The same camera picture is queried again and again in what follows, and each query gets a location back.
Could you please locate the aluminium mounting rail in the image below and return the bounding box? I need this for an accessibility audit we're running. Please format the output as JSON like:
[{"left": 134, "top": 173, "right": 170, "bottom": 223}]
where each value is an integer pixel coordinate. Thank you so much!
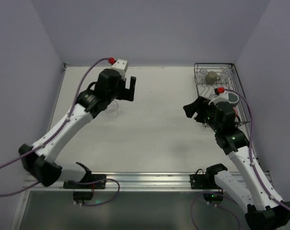
[{"left": 24, "top": 171, "right": 275, "bottom": 192}]

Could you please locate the clear glass back left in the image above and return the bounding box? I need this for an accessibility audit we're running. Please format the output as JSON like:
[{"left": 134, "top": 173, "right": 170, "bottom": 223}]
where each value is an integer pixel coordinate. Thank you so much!
[{"left": 196, "top": 68, "right": 208, "bottom": 84}]

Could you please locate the clear faceted glass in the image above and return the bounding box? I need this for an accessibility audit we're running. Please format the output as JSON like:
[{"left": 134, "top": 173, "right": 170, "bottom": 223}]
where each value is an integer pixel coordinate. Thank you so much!
[{"left": 103, "top": 101, "right": 119, "bottom": 120}]

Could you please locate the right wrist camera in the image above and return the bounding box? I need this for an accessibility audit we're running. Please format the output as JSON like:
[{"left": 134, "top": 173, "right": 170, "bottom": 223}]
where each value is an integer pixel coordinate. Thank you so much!
[{"left": 208, "top": 92, "right": 229, "bottom": 105}]

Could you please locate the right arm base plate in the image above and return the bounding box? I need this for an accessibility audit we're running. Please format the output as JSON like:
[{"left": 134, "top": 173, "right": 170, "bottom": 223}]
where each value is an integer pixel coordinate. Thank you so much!
[{"left": 190, "top": 169, "right": 219, "bottom": 190}]

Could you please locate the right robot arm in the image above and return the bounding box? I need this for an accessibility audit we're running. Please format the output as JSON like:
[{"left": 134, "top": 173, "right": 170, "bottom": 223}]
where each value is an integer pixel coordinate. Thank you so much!
[{"left": 183, "top": 96, "right": 290, "bottom": 230}]

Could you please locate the dark teal mug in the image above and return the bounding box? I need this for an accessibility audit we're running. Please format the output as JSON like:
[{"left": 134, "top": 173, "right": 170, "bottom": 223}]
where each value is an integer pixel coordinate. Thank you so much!
[{"left": 228, "top": 92, "right": 240, "bottom": 107}]

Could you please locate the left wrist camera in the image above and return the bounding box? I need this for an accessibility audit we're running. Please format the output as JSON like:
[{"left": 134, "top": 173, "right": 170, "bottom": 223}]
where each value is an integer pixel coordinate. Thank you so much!
[{"left": 111, "top": 59, "right": 129, "bottom": 73}]

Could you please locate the olive green mug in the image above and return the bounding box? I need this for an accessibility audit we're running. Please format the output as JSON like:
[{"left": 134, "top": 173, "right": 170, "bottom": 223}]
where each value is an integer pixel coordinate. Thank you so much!
[{"left": 205, "top": 71, "right": 220, "bottom": 85}]

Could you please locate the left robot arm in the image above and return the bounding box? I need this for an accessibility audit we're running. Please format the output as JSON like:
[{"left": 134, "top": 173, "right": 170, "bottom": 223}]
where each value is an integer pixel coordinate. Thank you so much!
[{"left": 19, "top": 69, "right": 136, "bottom": 187}]

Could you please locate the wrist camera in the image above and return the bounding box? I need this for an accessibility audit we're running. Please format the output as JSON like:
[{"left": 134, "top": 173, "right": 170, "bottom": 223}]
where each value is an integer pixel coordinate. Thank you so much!
[
  {"left": 111, "top": 59, "right": 129, "bottom": 73},
  {"left": 208, "top": 92, "right": 229, "bottom": 105}
]

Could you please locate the black wire dish rack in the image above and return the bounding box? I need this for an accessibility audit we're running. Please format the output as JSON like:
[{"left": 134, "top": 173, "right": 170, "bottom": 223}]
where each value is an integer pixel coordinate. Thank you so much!
[{"left": 194, "top": 63, "right": 250, "bottom": 127}]

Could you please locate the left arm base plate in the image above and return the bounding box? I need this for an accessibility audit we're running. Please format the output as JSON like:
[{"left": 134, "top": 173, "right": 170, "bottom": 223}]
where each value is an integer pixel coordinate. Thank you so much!
[{"left": 63, "top": 174, "right": 107, "bottom": 189}]

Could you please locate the clear glass back right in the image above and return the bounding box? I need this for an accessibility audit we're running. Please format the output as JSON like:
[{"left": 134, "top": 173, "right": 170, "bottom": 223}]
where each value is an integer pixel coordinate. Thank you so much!
[{"left": 220, "top": 68, "right": 232, "bottom": 81}]

